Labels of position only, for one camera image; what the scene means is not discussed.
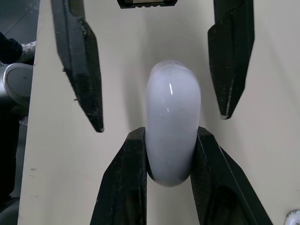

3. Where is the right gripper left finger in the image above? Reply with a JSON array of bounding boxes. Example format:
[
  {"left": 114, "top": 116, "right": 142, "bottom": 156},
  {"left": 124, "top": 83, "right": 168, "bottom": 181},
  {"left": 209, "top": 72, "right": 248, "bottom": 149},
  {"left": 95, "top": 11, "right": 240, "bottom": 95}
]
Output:
[{"left": 90, "top": 126, "right": 149, "bottom": 225}]

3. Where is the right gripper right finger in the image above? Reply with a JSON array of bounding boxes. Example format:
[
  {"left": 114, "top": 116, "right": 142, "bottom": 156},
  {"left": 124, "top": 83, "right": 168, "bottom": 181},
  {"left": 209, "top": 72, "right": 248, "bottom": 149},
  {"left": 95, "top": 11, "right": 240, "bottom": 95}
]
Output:
[{"left": 189, "top": 126, "right": 274, "bottom": 225}]

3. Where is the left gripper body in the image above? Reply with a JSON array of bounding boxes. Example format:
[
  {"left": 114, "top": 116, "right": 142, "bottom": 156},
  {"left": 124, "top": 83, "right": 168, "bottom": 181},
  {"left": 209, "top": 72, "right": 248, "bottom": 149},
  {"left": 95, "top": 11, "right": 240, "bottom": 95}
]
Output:
[{"left": 117, "top": 0, "right": 178, "bottom": 9}]

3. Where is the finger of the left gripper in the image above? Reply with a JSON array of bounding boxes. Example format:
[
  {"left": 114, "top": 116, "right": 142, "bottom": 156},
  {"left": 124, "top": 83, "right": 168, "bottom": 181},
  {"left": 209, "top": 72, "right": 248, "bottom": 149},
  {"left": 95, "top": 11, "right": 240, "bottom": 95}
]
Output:
[
  {"left": 207, "top": 0, "right": 255, "bottom": 120},
  {"left": 51, "top": 0, "right": 105, "bottom": 134}
]

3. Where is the white earbud case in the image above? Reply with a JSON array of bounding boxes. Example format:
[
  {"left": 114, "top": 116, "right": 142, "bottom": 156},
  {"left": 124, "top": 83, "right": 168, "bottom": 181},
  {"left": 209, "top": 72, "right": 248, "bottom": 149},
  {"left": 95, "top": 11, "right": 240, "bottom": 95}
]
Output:
[{"left": 144, "top": 60, "right": 202, "bottom": 188}]

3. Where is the white earbud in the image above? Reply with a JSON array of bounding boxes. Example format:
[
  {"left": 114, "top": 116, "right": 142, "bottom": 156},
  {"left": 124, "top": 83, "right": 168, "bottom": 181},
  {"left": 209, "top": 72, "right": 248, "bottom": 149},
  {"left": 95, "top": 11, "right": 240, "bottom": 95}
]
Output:
[{"left": 284, "top": 209, "right": 300, "bottom": 225}]

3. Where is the robot body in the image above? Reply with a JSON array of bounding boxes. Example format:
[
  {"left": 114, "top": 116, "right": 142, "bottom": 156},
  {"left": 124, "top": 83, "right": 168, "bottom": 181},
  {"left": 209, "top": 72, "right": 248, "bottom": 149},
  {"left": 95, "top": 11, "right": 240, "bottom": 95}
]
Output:
[{"left": 0, "top": 62, "right": 34, "bottom": 118}]

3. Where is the person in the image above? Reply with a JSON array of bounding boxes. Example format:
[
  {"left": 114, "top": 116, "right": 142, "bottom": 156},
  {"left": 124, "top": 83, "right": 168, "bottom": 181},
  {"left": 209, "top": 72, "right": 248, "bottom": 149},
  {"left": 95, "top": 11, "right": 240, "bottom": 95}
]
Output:
[{"left": 0, "top": 31, "right": 38, "bottom": 64}]

